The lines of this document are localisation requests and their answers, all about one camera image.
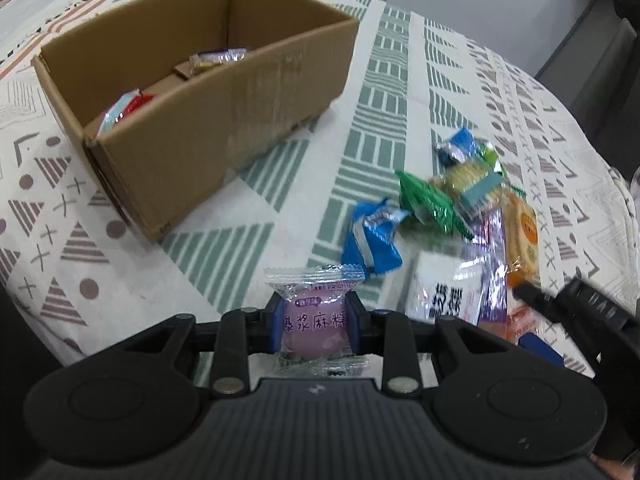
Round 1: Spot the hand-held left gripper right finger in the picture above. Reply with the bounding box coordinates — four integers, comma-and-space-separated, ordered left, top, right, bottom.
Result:
345, 291, 506, 396

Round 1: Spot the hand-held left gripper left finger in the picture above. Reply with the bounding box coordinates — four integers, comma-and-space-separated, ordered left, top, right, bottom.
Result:
112, 292, 283, 396

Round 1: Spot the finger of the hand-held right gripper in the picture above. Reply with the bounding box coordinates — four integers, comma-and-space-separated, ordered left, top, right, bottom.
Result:
517, 334, 566, 368
514, 280, 576, 328

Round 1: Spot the red orange snack packet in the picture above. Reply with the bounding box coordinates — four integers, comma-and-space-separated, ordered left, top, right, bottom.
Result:
505, 307, 546, 343

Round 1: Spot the purple round snack packet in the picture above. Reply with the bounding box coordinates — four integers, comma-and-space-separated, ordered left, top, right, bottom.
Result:
263, 266, 368, 378

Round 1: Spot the large purple clear snack bag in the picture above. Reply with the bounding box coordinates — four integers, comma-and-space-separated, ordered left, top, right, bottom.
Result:
470, 207, 508, 331

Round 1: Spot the large blue snack packet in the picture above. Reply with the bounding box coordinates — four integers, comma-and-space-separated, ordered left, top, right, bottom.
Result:
341, 197, 412, 281

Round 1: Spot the white and black snack packet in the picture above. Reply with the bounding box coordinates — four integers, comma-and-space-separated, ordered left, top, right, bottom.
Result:
405, 250, 488, 323

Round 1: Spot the clear cracker packet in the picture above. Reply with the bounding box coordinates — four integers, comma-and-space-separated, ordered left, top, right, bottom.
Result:
430, 160, 508, 221

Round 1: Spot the large green snack packet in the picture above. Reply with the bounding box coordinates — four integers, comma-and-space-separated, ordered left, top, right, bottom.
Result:
394, 169, 473, 240

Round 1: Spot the brown cardboard box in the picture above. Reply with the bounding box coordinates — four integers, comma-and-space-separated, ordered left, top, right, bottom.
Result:
31, 0, 361, 245

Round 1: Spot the small light green snack packet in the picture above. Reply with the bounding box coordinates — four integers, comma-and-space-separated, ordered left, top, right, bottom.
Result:
477, 140, 503, 173

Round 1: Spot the small blue snack packet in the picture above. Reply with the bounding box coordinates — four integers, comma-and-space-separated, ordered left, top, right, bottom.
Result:
435, 127, 478, 166

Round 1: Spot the patterned white tablecloth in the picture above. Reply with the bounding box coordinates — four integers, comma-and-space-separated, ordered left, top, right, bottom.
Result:
0, 0, 640, 391

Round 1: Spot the grey furniture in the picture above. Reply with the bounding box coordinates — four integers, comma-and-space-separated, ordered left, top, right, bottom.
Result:
535, 0, 640, 171

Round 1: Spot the dark shiny snack packet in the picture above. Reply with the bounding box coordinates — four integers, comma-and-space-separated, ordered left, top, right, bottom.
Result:
189, 47, 249, 77

